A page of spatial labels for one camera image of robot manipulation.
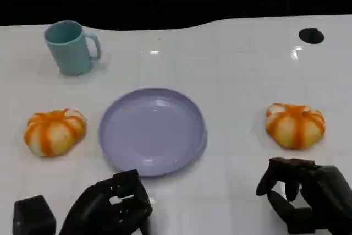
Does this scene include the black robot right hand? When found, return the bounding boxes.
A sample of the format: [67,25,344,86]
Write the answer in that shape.
[255,157,352,235]

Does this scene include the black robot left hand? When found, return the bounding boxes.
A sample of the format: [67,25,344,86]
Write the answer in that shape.
[57,168,153,235]

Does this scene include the orange white toy bread roll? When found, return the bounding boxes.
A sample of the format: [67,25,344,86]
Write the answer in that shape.
[23,108,87,157]
[265,103,326,150]

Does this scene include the lilac plate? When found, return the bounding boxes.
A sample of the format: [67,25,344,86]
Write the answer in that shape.
[98,88,208,178]

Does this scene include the pale green mug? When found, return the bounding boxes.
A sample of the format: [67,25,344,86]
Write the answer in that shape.
[44,20,102,77]

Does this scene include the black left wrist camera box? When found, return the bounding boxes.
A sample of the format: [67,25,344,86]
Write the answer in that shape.
[12,195,57,235]

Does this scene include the black table cable grommet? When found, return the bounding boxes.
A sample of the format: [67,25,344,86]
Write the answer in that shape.
[299,28,325,45]

